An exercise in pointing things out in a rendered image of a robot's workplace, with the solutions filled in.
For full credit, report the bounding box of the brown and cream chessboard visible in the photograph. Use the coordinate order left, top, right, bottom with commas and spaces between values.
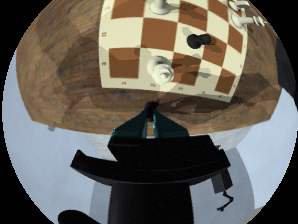
99, 0, 247, 102

